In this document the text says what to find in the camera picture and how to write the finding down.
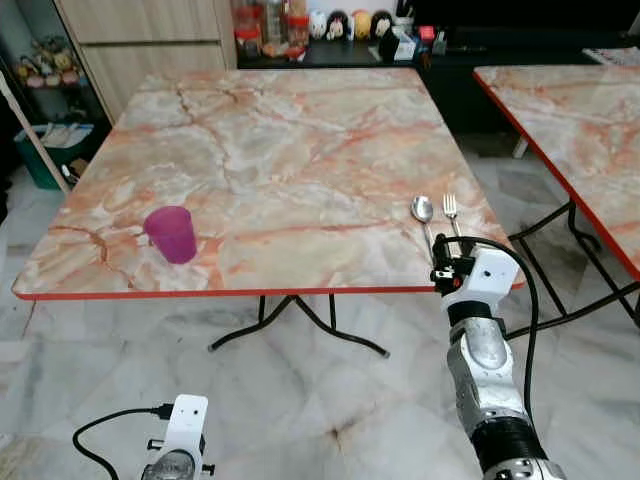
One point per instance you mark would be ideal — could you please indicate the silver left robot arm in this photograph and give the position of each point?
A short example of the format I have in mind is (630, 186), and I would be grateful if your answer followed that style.
(172, 468)

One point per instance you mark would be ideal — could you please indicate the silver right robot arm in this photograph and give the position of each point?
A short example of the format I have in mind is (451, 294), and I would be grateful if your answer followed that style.
(490, 390)

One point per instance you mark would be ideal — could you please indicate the silver metal fork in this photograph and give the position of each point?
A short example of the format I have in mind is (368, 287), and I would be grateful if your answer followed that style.
(451, 208)

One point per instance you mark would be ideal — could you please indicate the silver metal spoon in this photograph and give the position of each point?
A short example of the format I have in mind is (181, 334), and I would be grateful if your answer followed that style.
(422, 209)

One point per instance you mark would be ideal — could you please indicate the black low sideboard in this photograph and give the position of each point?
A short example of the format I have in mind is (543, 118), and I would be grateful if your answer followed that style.
(450, 90)

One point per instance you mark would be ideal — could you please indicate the white small box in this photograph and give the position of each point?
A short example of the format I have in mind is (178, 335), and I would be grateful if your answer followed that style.
(404, 46)

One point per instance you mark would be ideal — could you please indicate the small red box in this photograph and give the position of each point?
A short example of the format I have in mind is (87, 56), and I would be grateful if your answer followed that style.
(427, 34)

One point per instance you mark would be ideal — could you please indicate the black round figurine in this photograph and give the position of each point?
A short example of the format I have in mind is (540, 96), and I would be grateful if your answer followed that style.
(338, 26)
(381, 25)

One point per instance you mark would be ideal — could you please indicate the yellow round figurine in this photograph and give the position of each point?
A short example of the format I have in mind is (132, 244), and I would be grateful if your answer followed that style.
(361, 25)

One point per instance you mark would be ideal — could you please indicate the printed magazine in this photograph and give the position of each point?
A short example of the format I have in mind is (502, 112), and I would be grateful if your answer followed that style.
(614, 56)

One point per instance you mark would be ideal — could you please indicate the purple plastic cup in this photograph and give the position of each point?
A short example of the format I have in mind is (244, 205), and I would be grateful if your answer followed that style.
(171, 236)

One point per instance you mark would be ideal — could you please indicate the white round figurine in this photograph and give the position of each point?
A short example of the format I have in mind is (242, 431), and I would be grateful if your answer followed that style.
(318, 25)

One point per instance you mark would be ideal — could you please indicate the short jar with red lid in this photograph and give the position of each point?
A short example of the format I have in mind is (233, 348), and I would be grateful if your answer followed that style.
(247, 40)

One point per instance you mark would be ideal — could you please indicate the tall clear jar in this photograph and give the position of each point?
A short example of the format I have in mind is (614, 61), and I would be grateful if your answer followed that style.
(273, 20)

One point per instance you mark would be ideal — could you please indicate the light wooden cabinet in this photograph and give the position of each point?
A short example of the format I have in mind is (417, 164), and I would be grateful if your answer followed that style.
(150, 50)

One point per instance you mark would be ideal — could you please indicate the green storage bin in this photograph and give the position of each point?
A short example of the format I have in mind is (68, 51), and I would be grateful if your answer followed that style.
(50, 165)

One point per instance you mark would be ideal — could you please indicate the light wooden stick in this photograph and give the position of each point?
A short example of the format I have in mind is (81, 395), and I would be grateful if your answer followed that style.
(30, 128)

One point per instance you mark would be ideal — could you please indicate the shelf of small toys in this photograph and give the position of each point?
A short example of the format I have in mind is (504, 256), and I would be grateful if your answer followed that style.
(45, 65)

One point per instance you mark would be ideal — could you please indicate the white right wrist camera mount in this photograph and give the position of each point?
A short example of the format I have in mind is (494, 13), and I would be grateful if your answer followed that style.
(488, 276)

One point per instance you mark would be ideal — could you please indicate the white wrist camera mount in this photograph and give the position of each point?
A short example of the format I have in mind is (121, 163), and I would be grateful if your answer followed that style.
(488, 276)
(186, 420)

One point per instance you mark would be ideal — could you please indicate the black metal table leg frame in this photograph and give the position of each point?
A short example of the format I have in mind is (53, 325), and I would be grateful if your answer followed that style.
(300, 310)
(575, 225)

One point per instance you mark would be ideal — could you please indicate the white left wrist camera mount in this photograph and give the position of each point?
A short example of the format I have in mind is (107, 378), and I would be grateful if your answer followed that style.
(186, 420)

